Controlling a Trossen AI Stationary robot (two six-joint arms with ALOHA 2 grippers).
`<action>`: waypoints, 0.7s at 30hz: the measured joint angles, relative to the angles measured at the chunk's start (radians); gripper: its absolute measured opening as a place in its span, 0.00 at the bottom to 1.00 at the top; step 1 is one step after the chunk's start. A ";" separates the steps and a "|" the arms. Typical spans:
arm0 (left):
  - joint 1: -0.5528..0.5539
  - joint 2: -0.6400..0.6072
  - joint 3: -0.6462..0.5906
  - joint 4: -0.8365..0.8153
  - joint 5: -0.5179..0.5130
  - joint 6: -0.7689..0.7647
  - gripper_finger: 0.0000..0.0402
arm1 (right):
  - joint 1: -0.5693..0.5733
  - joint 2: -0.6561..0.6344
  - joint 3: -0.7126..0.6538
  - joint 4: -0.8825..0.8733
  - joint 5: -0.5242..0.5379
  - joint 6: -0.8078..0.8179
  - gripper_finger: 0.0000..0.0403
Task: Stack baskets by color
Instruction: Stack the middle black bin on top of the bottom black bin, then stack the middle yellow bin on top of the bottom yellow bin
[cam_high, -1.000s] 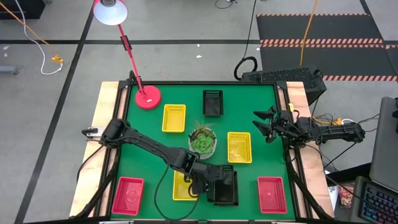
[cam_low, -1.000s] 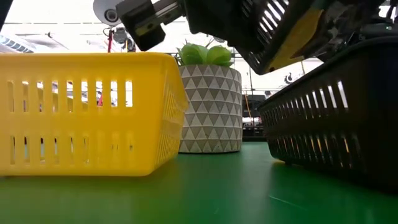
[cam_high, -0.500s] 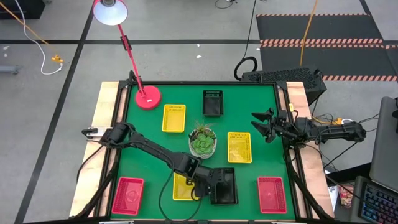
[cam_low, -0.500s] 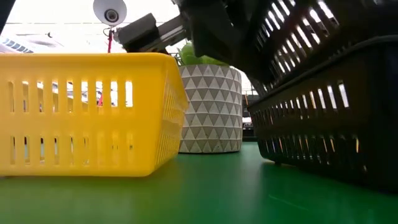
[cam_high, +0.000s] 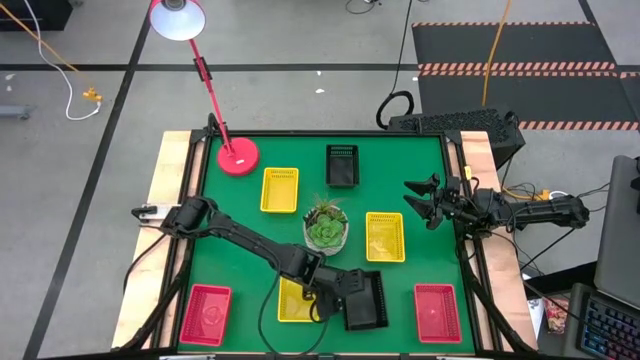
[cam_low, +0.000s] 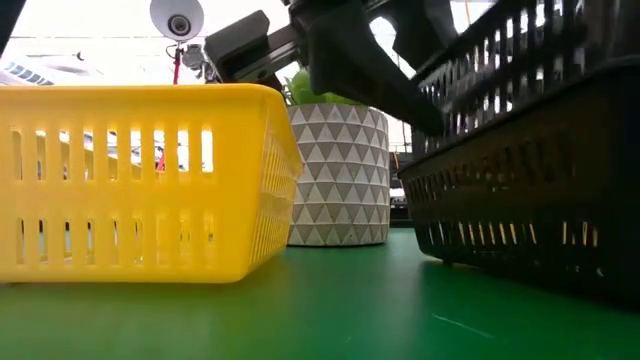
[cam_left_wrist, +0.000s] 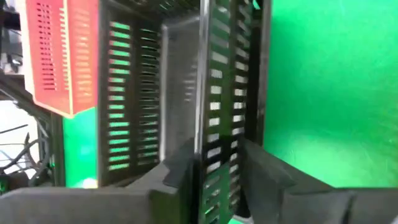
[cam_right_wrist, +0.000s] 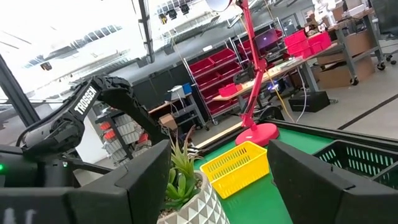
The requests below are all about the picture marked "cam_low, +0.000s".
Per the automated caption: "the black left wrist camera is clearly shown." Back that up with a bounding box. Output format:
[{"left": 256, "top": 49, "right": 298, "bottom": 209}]
[{"left": 203, "top": 9, "right": 274, "bottom": 84}]

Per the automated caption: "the red desk lamp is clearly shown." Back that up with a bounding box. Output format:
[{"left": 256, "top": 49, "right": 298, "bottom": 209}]
[{"left": 148, "top": 0, "right": 221, "bottom": 174}]

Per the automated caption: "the yellow plastic slotted basket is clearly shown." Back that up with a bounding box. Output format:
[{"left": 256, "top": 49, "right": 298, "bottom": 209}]
[{"left": 0, "top": 82, "right": 305, "bottom": 285}]

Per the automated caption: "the green succulent plant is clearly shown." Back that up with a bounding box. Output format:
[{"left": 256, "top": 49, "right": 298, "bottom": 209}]
[{"left": 282, "top": 67, "right": 362, "bottom": 107}]

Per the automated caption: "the grey triangle-pattern plant pot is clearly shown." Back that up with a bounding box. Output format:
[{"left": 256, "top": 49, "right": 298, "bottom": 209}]
[{"left": 286, "top": 102, "right": 392, "bottom": 248}]

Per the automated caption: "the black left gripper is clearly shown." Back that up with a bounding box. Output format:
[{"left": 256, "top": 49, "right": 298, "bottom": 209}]
[{"left": 224, "top": 0, "right": 459, "bottom": 138}]

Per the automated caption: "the black plastic slotted basket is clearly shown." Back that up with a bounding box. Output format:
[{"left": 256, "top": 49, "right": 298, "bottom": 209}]
[
  {"left": 412, "top": 0, "right": 640, "bottom": 152},
  {"left": 398, "top": 56, "right": 640, "bottom": 307}
]

